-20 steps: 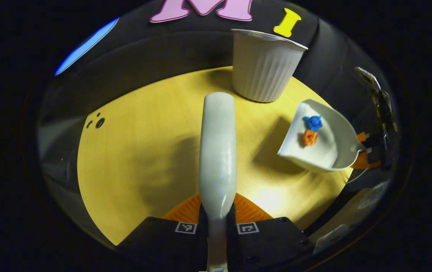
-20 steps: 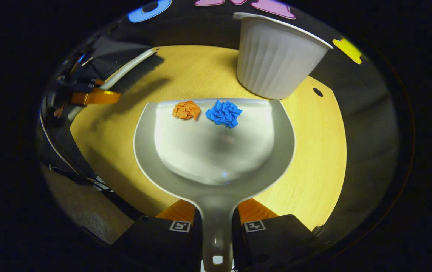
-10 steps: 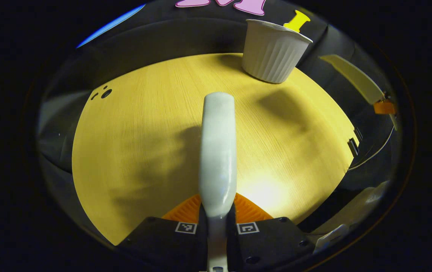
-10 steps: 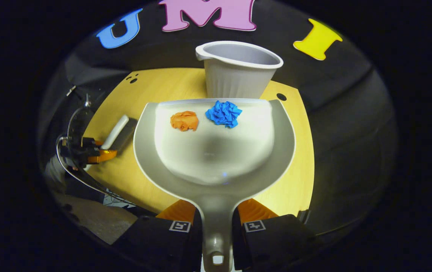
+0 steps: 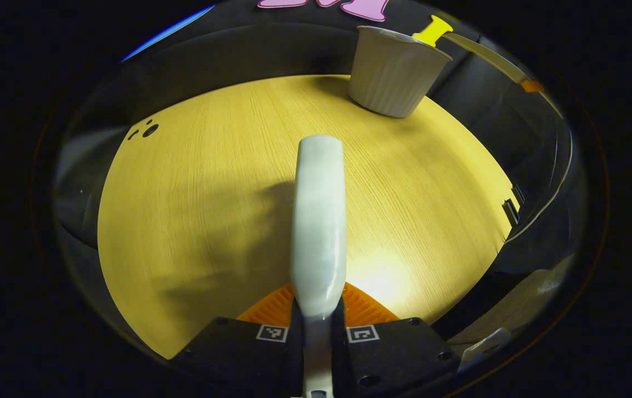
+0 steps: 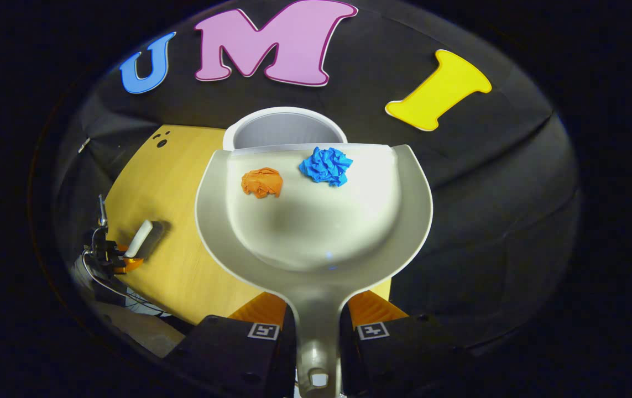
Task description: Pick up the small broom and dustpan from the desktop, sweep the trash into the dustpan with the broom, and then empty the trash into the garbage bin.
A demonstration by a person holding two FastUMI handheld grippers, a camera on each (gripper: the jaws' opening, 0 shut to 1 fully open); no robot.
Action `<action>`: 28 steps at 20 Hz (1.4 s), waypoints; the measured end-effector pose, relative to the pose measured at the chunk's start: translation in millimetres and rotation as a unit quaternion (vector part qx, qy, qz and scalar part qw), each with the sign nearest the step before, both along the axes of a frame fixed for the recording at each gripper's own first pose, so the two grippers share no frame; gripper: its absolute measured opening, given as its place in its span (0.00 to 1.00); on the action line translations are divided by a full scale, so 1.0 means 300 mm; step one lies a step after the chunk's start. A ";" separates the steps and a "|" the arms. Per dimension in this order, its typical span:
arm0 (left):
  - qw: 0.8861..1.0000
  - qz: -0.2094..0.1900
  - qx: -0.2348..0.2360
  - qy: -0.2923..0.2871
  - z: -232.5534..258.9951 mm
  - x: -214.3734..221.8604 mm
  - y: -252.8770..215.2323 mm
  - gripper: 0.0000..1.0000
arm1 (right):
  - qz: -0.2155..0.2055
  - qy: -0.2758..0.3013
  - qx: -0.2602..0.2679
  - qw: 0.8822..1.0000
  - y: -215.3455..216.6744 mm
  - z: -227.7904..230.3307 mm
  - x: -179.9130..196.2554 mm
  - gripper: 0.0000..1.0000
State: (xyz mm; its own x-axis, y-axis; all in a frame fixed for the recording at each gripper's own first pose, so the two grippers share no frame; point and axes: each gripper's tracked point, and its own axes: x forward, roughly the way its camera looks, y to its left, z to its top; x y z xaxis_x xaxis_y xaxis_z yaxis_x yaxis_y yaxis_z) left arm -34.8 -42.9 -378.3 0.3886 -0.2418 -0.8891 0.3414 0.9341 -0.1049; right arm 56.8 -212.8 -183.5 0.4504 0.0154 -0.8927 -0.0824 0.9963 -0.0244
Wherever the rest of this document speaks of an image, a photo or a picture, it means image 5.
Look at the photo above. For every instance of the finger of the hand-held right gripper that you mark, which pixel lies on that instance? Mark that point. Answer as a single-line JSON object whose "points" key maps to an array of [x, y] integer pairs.
{"points": [[531, 86]]}

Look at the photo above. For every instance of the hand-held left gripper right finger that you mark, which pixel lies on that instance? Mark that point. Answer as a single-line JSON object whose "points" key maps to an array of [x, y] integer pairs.
{"points": [[398, 359]]}

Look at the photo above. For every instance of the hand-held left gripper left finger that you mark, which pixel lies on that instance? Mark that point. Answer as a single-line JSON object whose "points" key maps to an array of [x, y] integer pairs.
{"points": [[238, 359]]}

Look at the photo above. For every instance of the white ribbed garbage bin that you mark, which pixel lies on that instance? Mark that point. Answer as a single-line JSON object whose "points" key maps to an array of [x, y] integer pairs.
{"points": [[393, 77]]}

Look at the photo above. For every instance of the small white broom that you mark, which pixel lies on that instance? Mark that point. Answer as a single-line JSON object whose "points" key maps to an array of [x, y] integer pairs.
{"points": [[318, 221]]}

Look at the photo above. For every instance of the white shoe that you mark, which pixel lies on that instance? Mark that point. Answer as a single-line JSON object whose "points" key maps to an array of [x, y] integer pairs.
{"points": [[481, 348]]}

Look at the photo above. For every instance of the black table clamp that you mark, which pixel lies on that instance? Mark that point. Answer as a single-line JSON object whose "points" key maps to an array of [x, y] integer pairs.
{"points": [[510, 213]]}

